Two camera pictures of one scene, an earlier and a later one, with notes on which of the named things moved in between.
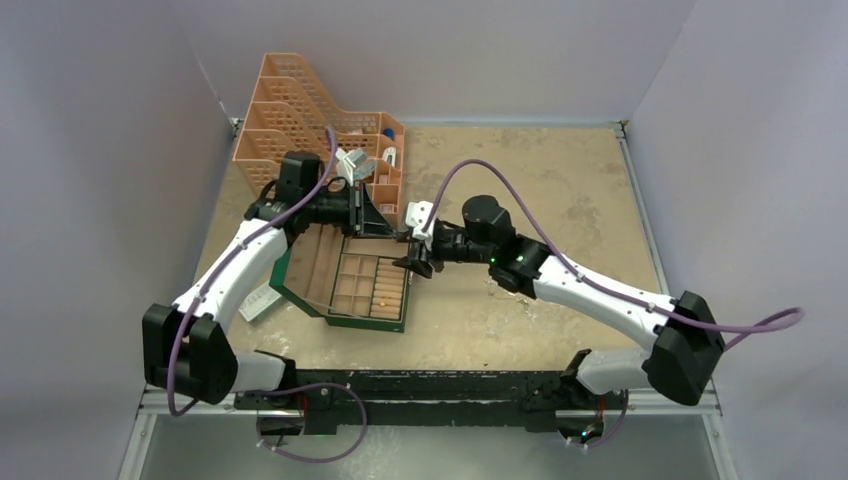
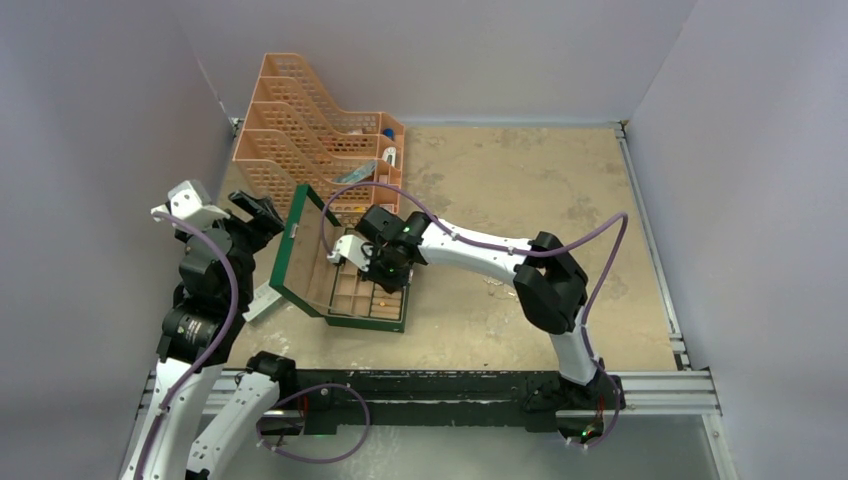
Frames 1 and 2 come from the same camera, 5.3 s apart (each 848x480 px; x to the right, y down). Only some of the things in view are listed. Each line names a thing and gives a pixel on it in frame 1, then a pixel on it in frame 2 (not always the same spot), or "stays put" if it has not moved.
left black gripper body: (338, 210) to (250, 236)
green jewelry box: (348, 280) stays put
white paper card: (258, 300) stays put
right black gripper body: (450, 244) to (386, 270)
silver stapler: (389, 156) stays put
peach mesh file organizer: (291, 112) stays put
